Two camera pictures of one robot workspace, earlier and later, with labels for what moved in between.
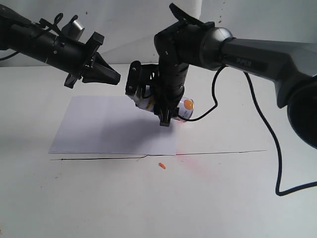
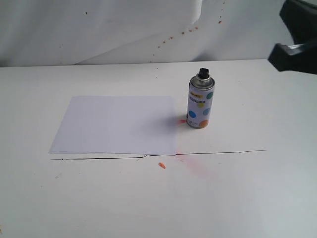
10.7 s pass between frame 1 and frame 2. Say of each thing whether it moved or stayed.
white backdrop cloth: stayed
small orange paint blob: stayed
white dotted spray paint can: moved
